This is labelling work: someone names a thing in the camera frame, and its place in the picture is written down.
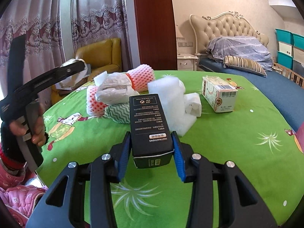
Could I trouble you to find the yellow armchair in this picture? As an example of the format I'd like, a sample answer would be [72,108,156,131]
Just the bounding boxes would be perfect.
[51,37,121,105]

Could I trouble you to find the person's left hand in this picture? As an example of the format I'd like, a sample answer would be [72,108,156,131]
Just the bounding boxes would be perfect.
[9,117,48,146]

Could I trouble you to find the person's pink quilted clothing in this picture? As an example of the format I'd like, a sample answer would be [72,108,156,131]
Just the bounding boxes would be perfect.
[0,161,49,227]

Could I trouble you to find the cream medicine box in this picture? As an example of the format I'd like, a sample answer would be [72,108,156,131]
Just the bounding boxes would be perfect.
[202,75,238,113]

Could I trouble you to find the white nightstand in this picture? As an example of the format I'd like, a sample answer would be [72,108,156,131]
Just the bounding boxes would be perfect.
[177,53,199,71]

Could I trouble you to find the striped pillow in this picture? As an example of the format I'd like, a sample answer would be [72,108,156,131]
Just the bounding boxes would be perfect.
[223,55,268,78]

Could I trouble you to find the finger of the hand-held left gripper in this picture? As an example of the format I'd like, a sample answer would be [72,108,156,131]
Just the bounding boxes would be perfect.
[16,60,87,96]

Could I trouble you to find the flat cardboard box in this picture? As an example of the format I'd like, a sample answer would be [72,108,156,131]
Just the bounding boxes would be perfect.
[57,75,89,92]

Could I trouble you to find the green wavy striped cloth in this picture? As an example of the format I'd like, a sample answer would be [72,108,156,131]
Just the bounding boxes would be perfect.
[104,103,131,124]

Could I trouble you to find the white foam block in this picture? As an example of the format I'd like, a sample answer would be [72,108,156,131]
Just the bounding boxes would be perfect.
[93,72,109,86]

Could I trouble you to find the white plastic bag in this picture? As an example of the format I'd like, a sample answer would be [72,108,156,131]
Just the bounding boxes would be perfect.
[95,73,134,105]

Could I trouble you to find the black cardboard box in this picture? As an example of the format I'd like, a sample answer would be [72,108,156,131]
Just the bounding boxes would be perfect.
[129,94,175,169]

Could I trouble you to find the pink plastic bag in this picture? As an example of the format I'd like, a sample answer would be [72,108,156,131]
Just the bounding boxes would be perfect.
[294,121,304,154]

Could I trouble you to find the blue bed mattress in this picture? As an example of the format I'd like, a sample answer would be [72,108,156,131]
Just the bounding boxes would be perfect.
[198,58,304,131]

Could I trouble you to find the beige table lamp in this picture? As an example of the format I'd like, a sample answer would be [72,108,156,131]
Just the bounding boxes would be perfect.
[175,25,186,41]

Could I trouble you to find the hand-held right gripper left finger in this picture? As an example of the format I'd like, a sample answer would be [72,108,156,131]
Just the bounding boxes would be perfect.
[26,132,132,228]

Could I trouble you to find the pink lace curtain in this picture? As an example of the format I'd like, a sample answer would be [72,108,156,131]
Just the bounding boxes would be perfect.
[0,0,132,100]

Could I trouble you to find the wooden bed rail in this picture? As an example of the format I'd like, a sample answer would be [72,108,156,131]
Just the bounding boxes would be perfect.
[273,62,304,88]

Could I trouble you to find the white foam sheet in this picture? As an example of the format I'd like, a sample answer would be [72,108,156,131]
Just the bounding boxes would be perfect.
[147,78,197,137]

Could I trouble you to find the brown wooden wardrobe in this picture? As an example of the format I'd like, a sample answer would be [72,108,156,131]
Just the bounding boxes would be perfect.
[132,0,178,71]

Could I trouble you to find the beige tufted headboard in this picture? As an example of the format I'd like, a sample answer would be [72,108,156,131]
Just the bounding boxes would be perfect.
[189,11,269,55]

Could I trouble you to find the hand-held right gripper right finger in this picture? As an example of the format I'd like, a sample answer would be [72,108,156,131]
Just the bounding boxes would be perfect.
[171,131,279,228]

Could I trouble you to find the person's left forearm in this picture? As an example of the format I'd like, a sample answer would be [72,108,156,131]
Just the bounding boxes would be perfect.
[0,121,27,174]

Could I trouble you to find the grey blue duvet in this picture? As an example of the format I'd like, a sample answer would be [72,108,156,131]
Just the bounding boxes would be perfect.
[205,36,273,72]

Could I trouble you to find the stack of teal storage boxes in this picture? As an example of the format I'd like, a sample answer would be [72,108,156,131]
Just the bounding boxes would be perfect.
[275,28,304,76]

